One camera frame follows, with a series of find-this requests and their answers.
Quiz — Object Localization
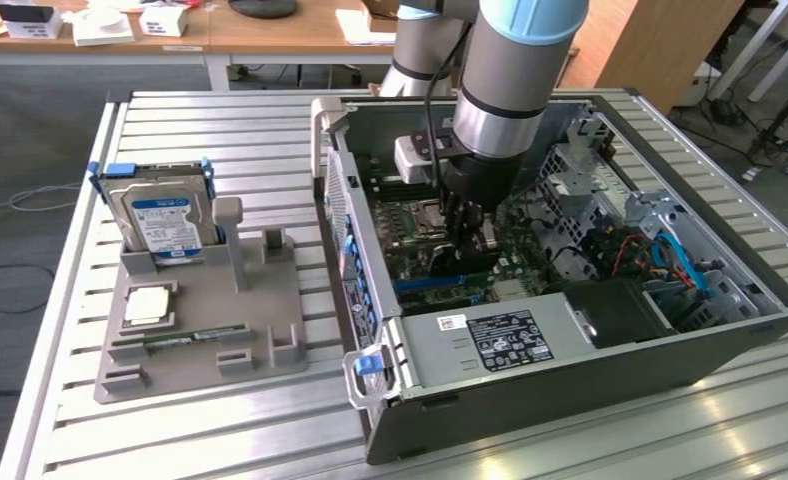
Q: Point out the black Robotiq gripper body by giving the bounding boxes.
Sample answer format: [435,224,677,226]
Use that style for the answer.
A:
[441,152,527,214]

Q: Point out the black graphics card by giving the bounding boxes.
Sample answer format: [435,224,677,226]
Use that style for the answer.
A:
[427,242,503,279]

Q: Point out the metal CPU socket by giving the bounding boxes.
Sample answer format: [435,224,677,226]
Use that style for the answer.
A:
[411,198,453,237]

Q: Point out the green motherboard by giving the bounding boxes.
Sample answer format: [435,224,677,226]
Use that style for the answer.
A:
[367,172,569,317]

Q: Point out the blue expansion slot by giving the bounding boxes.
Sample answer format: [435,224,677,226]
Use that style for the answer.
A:
[393,273,473,296]

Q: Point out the grey power supply unit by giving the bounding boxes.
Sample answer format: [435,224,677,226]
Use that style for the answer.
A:
[393,292,600,389]

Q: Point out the open black PC case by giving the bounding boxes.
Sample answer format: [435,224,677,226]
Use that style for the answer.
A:
[310,94,788,466]

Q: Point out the white paper stack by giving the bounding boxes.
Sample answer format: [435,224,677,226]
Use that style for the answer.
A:
[336,8,397,47]

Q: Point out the wooden cabinet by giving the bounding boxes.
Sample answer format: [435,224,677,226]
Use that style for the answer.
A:
[553,0,747,114]

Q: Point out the grey plastic parts rack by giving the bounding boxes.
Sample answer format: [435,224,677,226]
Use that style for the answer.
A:
[93,196,313,405]

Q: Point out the wooden desk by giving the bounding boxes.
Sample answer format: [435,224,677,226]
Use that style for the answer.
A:
[0,0,581,92]

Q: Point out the hard disk in blue caddy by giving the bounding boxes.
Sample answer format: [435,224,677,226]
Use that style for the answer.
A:
[86,158,217,262]

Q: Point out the black round stand base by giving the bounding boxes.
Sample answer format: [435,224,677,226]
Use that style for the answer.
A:
[228,0,300,19]

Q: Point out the silver CPU chip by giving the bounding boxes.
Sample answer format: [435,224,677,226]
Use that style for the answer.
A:
[125,287,173,324]

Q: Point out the small white printed box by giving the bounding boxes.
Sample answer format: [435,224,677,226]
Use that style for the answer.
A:
[138,3,190,39]

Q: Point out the white round-topped box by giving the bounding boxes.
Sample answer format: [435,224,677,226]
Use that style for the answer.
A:
[72,6,134,48]

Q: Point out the white box with black insert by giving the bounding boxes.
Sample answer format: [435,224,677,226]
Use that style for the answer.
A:
[0,4,65,39]

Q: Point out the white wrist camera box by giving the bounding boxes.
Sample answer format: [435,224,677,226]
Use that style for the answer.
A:
[393,133,467,185]

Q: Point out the black camera cable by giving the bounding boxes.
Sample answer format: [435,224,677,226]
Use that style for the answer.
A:
[425,22,477,201]

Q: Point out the red and orange wires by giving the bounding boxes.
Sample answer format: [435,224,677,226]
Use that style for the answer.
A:
[617,234,693,289]

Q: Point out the blue flat data wire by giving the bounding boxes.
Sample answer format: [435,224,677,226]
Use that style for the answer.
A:
[653,232,713,301]

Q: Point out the white table frame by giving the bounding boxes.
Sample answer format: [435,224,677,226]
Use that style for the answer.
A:
[673,0,788,109]

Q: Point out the white floor cable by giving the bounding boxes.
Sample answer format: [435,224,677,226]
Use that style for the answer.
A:
[0,181,84,211]

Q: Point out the black floor cable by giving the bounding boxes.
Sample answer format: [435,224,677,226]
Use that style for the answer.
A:
[0,263,57,314]

